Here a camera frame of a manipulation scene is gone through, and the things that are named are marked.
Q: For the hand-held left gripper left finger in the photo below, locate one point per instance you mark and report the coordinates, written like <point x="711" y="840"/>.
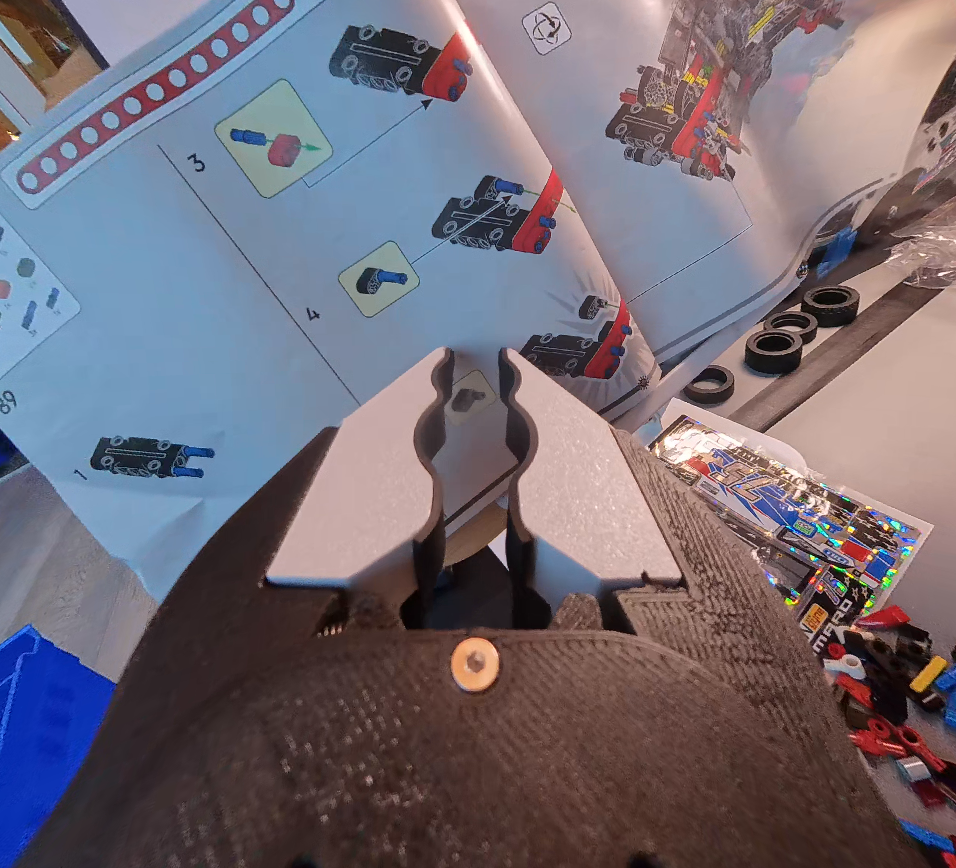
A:
<point x="358" y="502"/>

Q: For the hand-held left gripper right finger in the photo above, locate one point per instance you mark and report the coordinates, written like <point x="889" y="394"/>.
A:
<point x="590" y="509"/>

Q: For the lego instruction booklet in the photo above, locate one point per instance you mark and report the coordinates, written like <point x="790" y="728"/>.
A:
<point x="224" y="286"/>

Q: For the black lego box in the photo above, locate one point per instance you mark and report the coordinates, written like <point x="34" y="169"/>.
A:
<point x="896" y="211"/>

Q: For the pile of mixed lego pieces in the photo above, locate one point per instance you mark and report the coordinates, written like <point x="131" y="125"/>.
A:
<point x="896" y="696"/>

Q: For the black rubber tire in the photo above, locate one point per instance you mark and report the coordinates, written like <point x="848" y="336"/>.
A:
<point x="829" y="312"/>
<point x="773" y="360"/>
<point x="803" y="321"/>
<point x="709" y="394"/>

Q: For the holographic sticker sheet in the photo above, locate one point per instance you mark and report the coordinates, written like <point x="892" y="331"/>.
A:
<point x="792" y="509"/>

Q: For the clear plastic bag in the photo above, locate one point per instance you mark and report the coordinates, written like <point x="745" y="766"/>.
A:
<point x="926" y="256"/>

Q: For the blue storage bin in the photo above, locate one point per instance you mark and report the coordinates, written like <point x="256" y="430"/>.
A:
<point x="45" y="733"/>

